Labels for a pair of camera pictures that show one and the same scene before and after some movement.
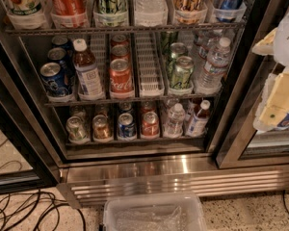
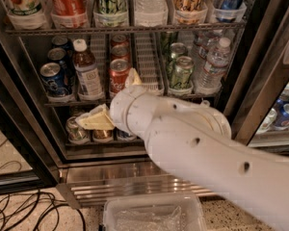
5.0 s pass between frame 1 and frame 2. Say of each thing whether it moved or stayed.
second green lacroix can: stayed
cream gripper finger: moved
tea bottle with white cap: stayed
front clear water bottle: stayed
